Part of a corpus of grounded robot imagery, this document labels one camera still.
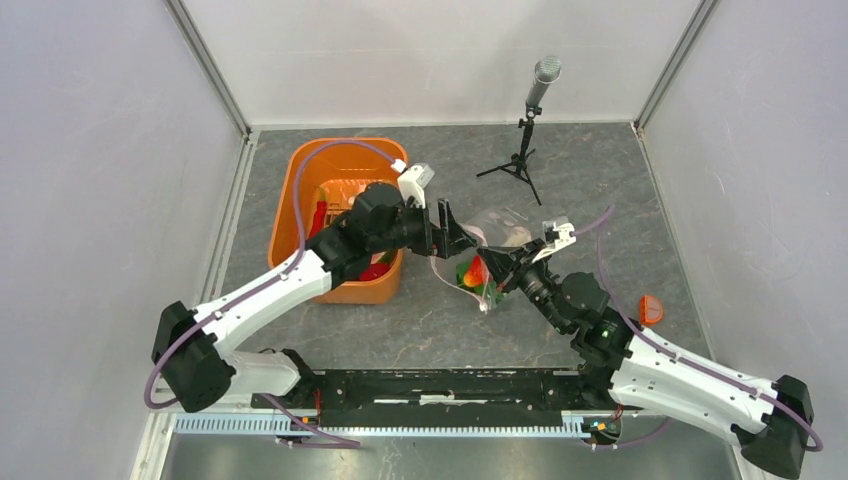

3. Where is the red toy chili pepper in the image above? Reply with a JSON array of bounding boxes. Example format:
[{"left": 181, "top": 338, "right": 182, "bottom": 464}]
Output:
[{"left": 308, "top": 187, "right": 328, "bottom": 239}]

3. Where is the red toy tomato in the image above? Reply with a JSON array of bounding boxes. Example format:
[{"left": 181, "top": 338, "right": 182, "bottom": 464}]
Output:
[{"left": 358, "top": 263, "right": 391, "bottom": 282}]

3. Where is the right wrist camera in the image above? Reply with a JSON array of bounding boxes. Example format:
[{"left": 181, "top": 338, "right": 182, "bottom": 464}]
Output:
[{"left": 533, "top": 216, "right": 576, "bottom": 262}]

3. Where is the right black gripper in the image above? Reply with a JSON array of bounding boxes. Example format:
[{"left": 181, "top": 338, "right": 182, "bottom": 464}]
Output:
[{"left": 477, "top": 238, "right": 569, "bottom": 334}]

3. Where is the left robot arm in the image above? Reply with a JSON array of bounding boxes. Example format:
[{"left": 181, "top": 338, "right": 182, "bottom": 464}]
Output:
[{"left": 144, "top": 182, "right": 478, "bottom": 413}]

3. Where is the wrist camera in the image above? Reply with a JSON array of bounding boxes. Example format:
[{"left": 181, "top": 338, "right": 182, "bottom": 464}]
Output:
[
  {"left": 533, "top": 216, "right": 576, "bottom": 262},
  {"left": 397, "top": 163, "right": 435, "bottom": 208}
]

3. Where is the red toy strawberry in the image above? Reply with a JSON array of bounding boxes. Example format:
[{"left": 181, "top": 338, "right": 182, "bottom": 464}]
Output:
[{"left": 460, "top": 255, "right": 488, "bottom": 289}]

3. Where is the silver microphone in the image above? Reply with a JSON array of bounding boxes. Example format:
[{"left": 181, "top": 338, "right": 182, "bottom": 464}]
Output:
[{"left": 525, "top": 55, "right": 562, "bottom": 115}]

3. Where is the green toy bok choy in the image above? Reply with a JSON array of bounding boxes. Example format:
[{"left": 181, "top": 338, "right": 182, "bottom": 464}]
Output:
[{"left": 454, "top": 225, "right": 531, "bottom": 312}]

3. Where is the orange plastic basket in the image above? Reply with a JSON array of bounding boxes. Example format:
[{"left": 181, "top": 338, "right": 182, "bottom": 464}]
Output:
[{"left": 268, "top": 138, "right": 408, "bottom": 305}]

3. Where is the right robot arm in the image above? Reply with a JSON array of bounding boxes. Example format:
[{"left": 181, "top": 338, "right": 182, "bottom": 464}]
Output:
[{"left": 477, "top": 240, "right": 818, "bottom": 479}]

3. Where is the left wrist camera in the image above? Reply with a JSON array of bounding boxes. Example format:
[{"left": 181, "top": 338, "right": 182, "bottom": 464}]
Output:
[{"left": 397, "top": 163, "right": 435, "bottom": 208}]

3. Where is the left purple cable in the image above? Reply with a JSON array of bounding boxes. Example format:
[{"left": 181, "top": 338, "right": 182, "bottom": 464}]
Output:
[{"left": 143, "top": 140, "right": 407, "bottom": 411}]

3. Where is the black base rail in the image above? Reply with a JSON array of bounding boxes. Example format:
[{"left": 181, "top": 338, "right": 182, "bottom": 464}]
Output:
[{"left": 277, "top": 368, "right": 619, "bottom": 428}]

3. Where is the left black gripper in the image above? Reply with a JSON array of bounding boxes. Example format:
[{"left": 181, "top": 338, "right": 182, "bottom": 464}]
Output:
[{"left": 369, "top": 196, "right": 477, "bottom": 260}]

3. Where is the clear polka dot zip bag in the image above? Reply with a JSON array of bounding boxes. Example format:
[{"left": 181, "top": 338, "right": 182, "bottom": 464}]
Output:
[{"left": 430, "top": 207, "right": 532, "bottom": 313}]

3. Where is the black tripod stand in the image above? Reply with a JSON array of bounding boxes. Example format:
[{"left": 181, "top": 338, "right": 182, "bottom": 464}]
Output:
[{"left": 476, "top": 107, "right": 542, "bottom": 206}]

